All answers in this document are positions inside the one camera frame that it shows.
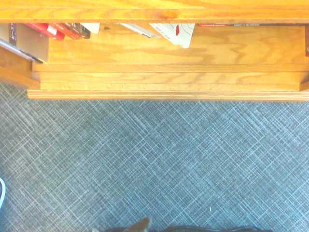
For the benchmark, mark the thin white leaning books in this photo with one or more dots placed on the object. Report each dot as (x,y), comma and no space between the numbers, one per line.
(142,30)

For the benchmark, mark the wooden bookshelf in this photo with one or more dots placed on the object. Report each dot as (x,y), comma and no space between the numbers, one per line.
(169,72)

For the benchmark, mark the white book with red lips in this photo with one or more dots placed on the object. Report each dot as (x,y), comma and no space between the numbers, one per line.
(178,35)

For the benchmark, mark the plain white book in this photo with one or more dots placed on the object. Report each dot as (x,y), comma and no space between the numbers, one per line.
(93,27)

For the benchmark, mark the brown and black book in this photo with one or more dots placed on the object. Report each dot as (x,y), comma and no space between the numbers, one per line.
(84,31)

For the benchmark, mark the dark orange book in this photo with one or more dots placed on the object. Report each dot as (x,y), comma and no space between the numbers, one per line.
(70,30)

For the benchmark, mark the flat book with dark spine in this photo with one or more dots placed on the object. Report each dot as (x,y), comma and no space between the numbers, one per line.
(241,24)

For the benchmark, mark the large tan book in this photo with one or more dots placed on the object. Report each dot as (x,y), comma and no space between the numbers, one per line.
(31,41)

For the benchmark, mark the brown hardcover book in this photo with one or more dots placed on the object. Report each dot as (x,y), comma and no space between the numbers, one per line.
(12,33)

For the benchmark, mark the white chair base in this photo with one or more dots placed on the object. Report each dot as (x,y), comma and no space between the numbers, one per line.
(2,193)

